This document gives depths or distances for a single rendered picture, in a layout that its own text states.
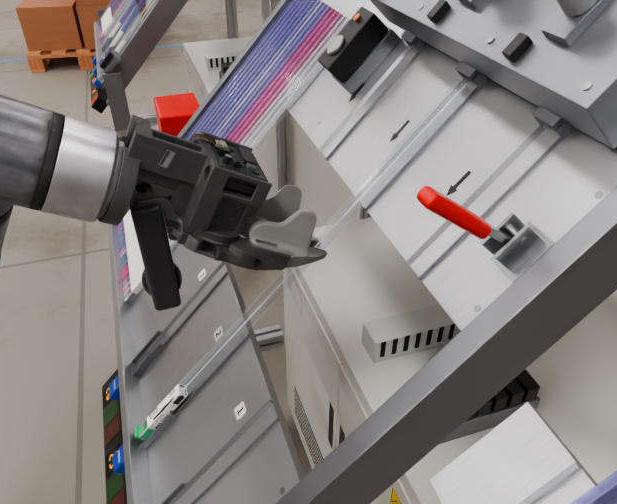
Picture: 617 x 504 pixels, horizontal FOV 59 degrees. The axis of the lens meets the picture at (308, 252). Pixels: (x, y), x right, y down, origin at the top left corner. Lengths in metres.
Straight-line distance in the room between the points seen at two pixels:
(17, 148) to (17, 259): 1.95
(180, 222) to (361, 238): 0.70
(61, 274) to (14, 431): 0.68
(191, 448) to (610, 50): 0.50
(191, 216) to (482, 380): 0.25
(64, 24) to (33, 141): 3.90
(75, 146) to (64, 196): 0.04
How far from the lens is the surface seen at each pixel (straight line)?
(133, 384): 0.74
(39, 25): 4.35
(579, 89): 0.39
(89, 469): 1.59
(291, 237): 0.49
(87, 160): 0.42
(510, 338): 0.40
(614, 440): 0.89
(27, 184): 0.43
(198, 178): 0.45
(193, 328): 0.68
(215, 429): 0.58
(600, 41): 0.41
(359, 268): 1.05
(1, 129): 0.42
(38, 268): 2.27
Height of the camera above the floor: 1.27
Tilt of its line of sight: 37 degrees down
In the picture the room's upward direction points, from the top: straight up
